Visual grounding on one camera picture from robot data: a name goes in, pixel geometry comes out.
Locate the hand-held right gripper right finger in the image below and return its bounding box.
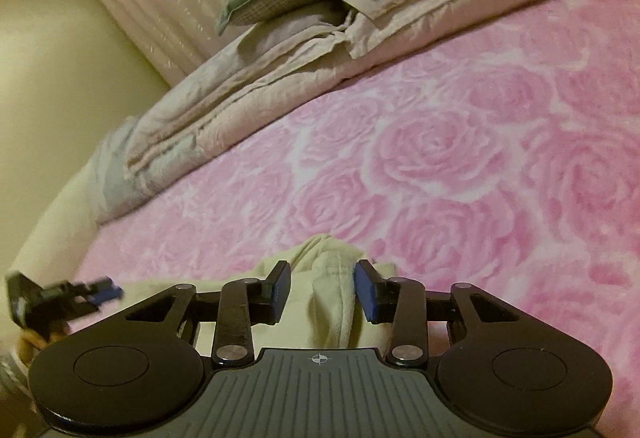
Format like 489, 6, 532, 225
353, 259, 522, 367

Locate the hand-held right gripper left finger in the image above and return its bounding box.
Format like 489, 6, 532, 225
123, 260, 292, 367

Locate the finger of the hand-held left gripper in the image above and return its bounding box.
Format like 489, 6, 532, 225
75, 277, 125, 308

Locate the cream garment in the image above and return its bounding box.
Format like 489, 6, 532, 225
119, 233, 397, 350

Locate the person's left hand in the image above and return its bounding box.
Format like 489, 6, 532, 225
19, 325, 70, 353

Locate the pink floral blanket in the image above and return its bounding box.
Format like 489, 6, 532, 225
75, 0, 640, 419

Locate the beige and grey folded quilt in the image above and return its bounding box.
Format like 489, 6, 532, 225
96, 0, 640, 225

